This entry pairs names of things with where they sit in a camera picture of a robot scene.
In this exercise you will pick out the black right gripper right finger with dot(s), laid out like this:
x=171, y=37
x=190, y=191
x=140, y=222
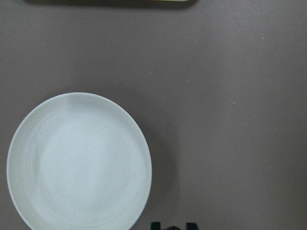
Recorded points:
x=192, y=226

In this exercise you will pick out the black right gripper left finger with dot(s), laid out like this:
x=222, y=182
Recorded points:
x=155, y=226

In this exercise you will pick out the round cream plate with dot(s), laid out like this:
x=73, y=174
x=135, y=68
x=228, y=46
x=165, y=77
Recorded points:
x=78, y=161

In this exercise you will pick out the cream rectangular tray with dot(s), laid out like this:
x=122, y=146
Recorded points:
x=103, y=1

